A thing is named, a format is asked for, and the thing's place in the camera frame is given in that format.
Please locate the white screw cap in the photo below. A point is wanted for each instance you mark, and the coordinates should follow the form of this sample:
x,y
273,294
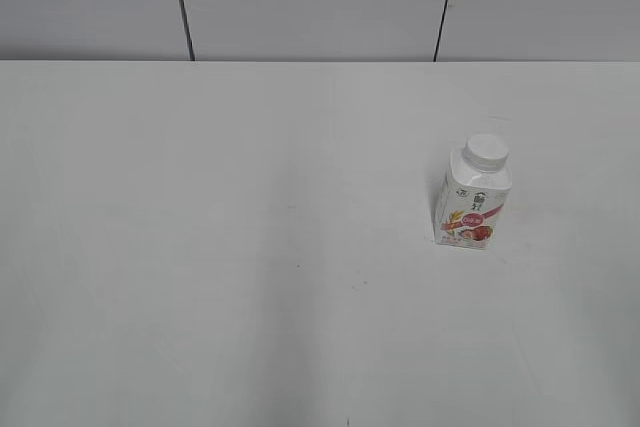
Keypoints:
x,y
485,152

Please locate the white yili yogurt bottle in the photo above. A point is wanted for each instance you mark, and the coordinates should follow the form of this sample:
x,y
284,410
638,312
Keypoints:
x,y
469,203

